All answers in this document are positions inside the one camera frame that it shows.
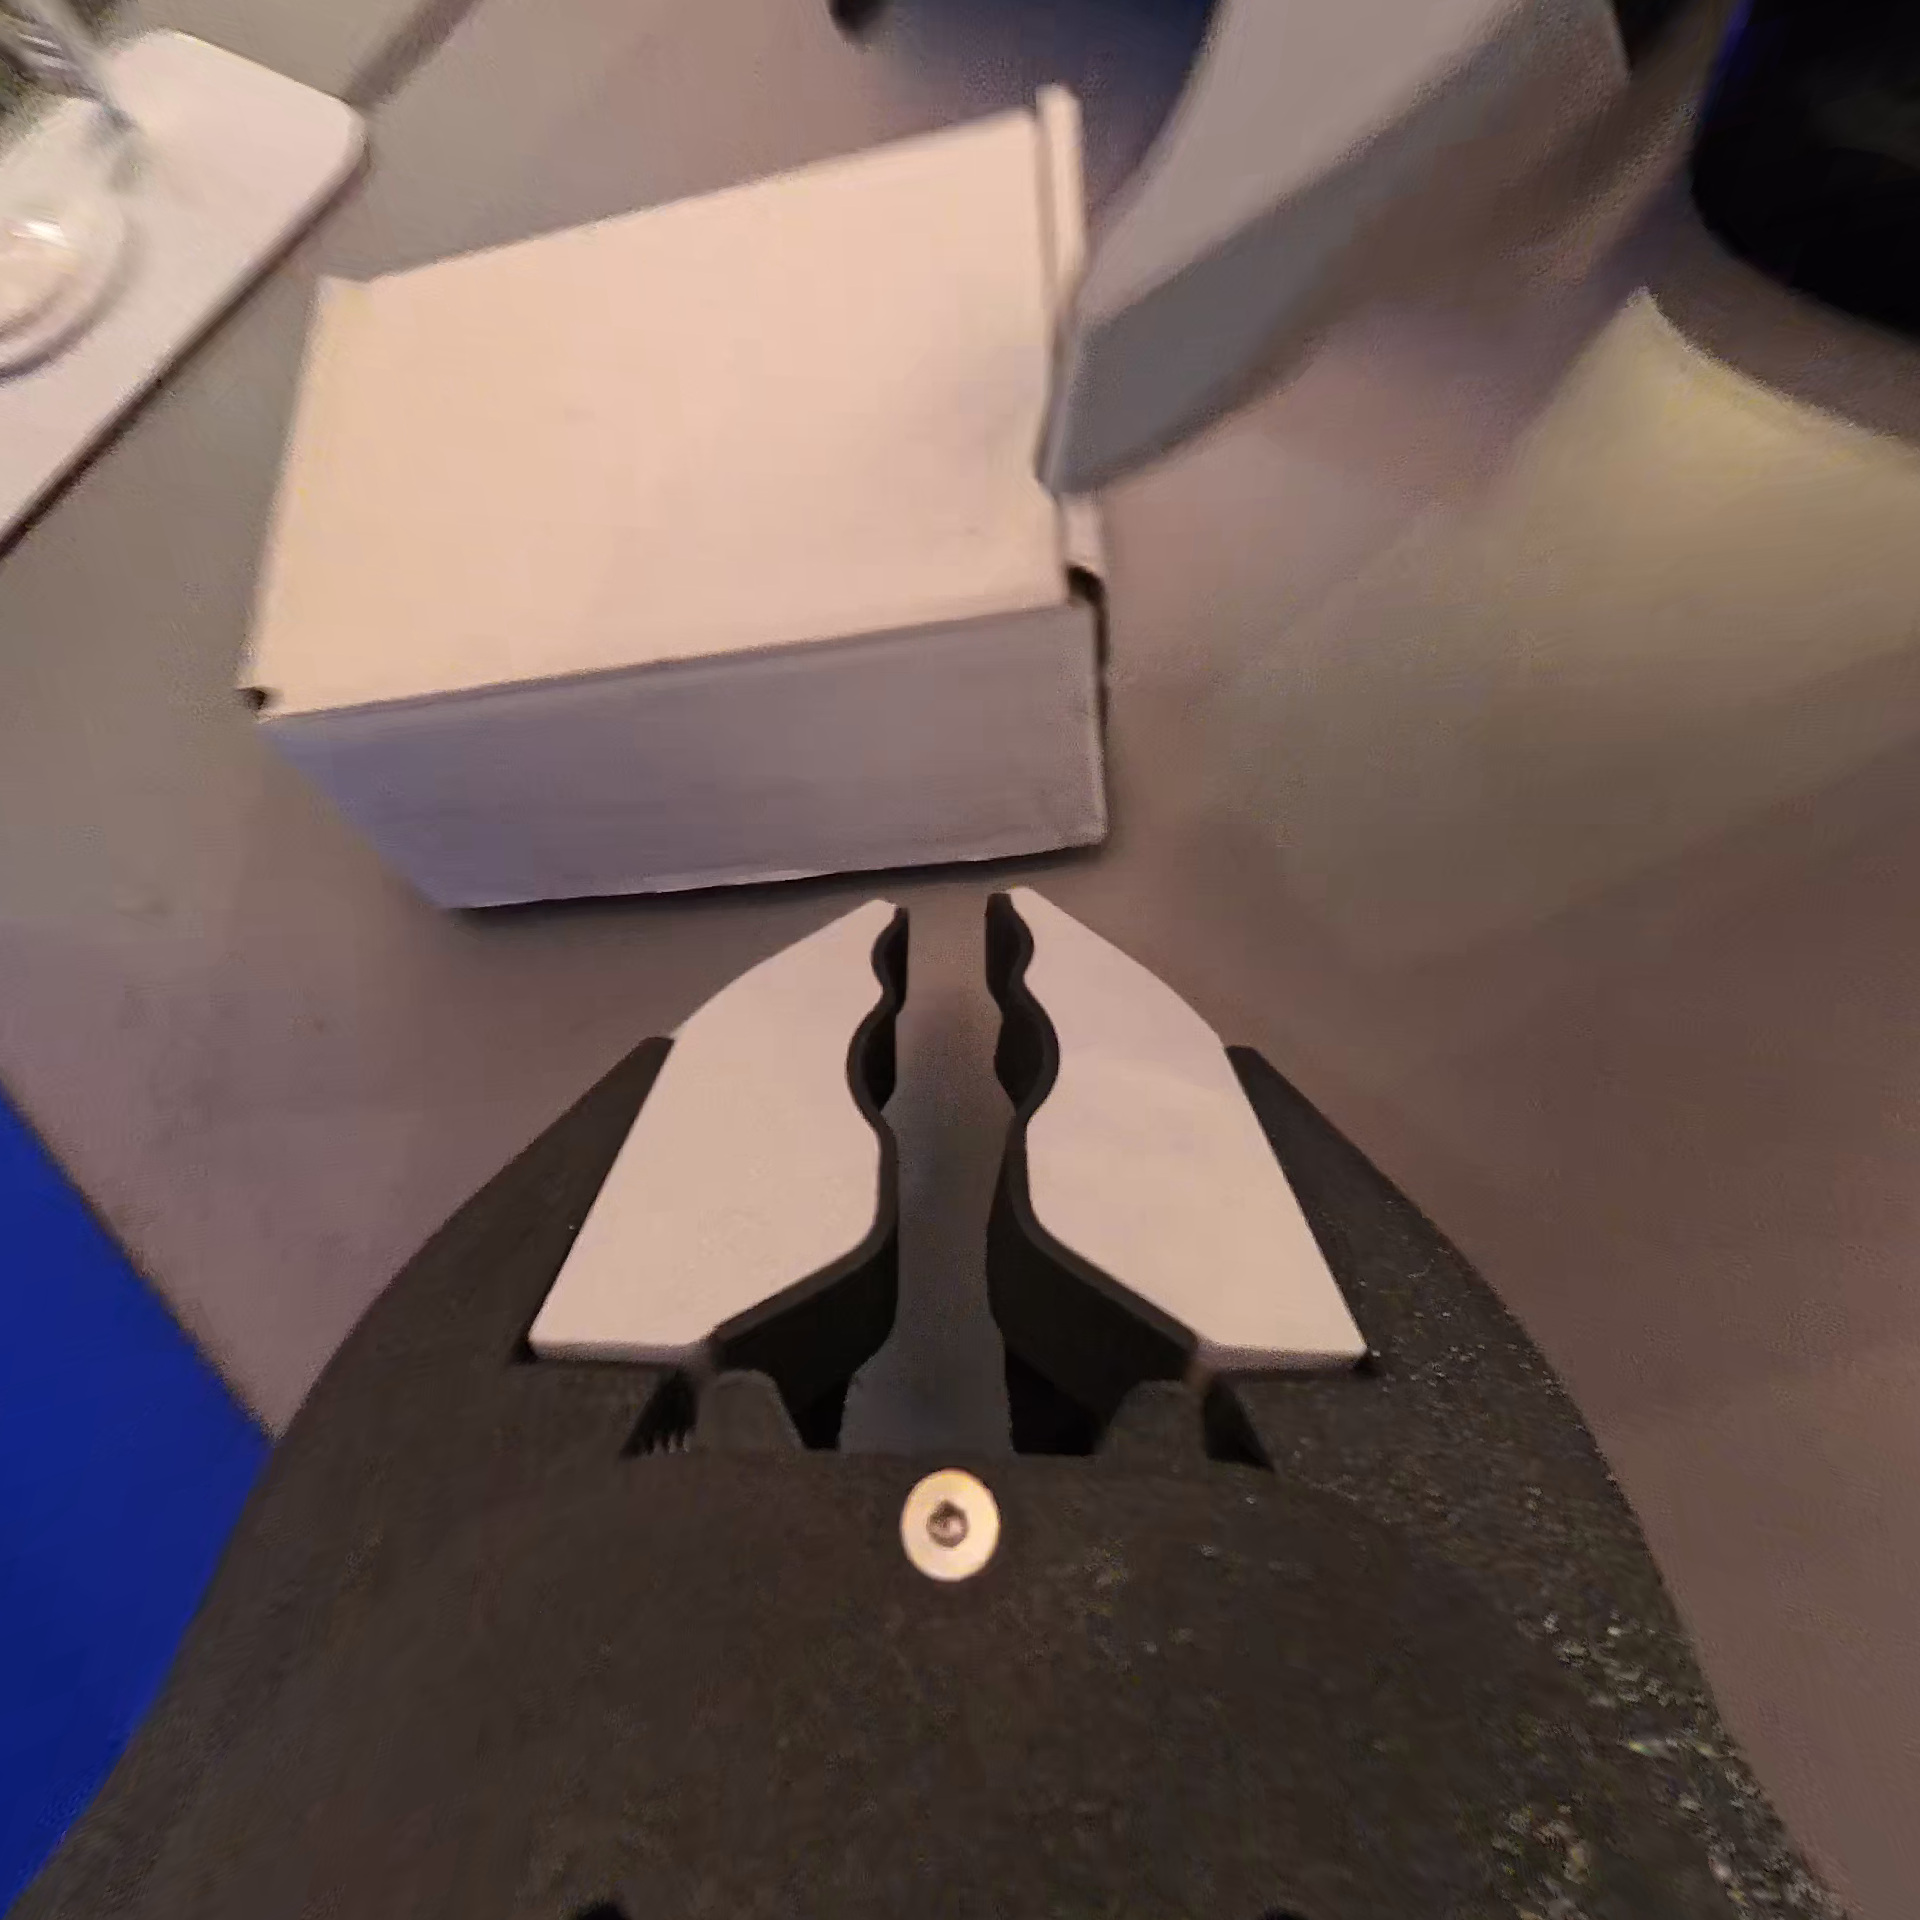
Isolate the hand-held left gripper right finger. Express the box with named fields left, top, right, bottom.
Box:
left=983, top=886, right=1375, bottom=1453

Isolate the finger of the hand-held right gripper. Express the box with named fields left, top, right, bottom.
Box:
left=1042, top=0, right=1637, bottom=495

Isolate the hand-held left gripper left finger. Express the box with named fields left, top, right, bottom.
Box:
left=525, top=900, right=912, bottom=1453

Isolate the white cardboard box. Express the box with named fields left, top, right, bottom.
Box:
left=240, top=84, right=1114, bottom=909

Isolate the blue plastic bin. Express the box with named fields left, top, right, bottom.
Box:
left=0, top=1087, right=272, bottom=1906

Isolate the white rounded tray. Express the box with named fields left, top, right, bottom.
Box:
left=0, top=30, right=368, bottom=549

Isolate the clear drinking glass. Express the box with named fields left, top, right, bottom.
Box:
left=0, top=0, right=154, bottom=377

